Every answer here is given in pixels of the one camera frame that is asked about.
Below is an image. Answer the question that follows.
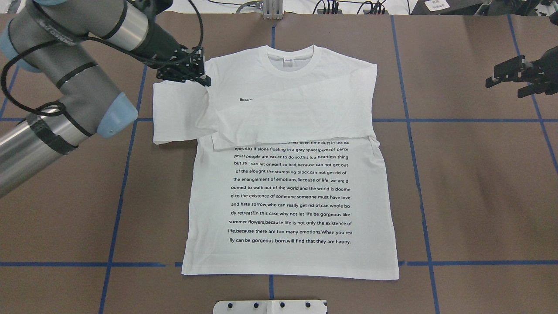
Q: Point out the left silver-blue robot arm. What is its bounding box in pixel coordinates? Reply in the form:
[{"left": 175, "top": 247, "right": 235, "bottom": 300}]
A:
[{"left": 1, "top": 0, "right": 211, "bottom": 196}]

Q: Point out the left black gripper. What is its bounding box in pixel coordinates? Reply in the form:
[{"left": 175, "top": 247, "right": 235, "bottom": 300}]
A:
[{"left": 156, "top": 46, "right": 211, "bottom": 87}]

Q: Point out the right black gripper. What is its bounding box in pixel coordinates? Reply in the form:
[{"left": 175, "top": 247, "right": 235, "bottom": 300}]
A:
[{"left": 486, "top": 46, "right": 558, "bottom": 98}]

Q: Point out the aluminium frame post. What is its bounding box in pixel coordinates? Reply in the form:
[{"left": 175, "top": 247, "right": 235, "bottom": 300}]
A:
[{"left": 261, "top": 0, "right": 284, "bottom": 20}]

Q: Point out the white pillar with base plate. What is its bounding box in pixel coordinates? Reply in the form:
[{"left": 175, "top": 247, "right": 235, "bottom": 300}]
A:
[{"left": 213, "top": 300, "right": 328, "bottom": 314}]

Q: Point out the white long-sleeve printed shirt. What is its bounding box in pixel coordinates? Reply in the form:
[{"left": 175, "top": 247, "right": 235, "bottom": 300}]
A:
[{"left": 153, "top": 45, "right": 399, "bottom": 280}]

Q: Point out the black box with white label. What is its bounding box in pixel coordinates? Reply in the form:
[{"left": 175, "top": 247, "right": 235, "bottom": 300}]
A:
[{"left": 411, "top": 0, "right": 492, "bottom": 16}]

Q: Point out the lower red-black connector board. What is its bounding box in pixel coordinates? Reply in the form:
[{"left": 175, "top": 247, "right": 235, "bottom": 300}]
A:
[{"left": 358, "top": 0, "right": 388, "bottom": 15}]

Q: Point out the upper red-black connector board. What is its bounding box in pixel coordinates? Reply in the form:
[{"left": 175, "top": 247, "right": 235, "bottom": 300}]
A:
[{"left": 313, "top": 0, "right": 341, "bottom": 15}]

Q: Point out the red-black connector board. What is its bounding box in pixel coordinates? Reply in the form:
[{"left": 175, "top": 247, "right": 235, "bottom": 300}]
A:
[
  {"left": 358, "top": 0, "right": 388, "bottom": 15},
  {"left": 313, "top": 0, "right": 341, "bottom": 15}
]

